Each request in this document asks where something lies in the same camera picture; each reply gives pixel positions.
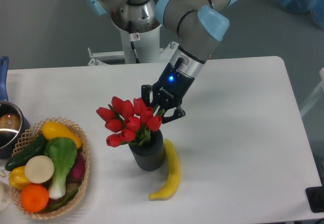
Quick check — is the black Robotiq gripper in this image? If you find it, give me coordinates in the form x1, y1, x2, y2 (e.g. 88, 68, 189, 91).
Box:
141, 63, 194, 124

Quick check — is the green bok choy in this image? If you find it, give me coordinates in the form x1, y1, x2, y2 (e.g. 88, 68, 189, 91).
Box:
44, 137, 77, 199

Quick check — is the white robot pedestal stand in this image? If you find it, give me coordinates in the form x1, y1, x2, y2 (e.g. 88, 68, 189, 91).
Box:
88, 27, 179, 66

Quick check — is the yellow squash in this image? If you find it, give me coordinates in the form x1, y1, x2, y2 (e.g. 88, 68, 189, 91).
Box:
42, 121, 82, 149

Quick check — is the yellow banana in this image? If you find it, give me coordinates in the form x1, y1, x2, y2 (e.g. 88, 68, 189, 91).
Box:
148, 139, 181, 201

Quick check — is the green chili pepper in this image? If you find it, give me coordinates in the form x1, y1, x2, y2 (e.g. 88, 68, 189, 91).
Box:
48, 188, 78, 212

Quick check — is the dark grey ribbed vase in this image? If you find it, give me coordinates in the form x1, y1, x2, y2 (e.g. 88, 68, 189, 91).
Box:
129, 130, 166, 171

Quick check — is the purple sweet potato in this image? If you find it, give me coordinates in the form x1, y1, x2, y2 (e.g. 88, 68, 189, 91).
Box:
70, 152, 86, 181

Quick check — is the blue handled saucepan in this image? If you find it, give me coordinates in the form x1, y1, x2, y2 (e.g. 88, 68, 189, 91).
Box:
1, 56, 30, 159

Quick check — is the red tulip bouquet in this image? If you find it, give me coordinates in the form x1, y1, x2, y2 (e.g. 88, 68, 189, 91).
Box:
96, 96, 165, 148

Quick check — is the black device at edge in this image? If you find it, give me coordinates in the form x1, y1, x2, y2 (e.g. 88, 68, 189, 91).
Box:
305, 186, 323, 213

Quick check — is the yellow bell pepper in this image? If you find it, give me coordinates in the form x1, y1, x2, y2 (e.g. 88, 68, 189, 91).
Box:
9, 166, 32, 190

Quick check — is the orange fruit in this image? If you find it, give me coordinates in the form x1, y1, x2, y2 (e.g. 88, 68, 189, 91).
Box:
20, 184, 49, 212

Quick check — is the green cucumber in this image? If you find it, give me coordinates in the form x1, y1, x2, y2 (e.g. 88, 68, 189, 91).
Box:
5, 133, 48, 171

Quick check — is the white round radish slice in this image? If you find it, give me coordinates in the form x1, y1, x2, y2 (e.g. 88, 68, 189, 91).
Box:
25, 155, 55, 184

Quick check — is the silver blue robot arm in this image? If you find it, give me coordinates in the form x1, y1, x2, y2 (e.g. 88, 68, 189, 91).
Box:
86, 0, 237, 123

